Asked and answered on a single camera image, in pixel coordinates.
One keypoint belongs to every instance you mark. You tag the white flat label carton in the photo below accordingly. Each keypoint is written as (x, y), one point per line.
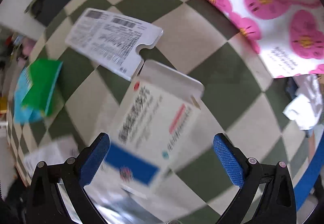
(113, 40)

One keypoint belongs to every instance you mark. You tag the green checkered table mat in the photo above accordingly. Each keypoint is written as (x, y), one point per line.
(241, 99)

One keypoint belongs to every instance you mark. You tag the white printed medicine box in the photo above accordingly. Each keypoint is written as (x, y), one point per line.
(155, 117)

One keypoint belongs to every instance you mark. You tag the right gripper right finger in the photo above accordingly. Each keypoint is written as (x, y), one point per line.
(226, 154)

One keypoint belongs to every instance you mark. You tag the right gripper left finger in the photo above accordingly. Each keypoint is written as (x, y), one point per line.
(91, 158)

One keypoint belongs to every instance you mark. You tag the pink flower tissue pack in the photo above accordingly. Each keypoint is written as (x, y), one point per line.
(287, 35)

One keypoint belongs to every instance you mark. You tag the green packet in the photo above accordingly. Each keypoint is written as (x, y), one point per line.
(42, 76)

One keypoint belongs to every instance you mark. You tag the cyan plastic bag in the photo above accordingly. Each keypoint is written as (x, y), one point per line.
(23, 113)

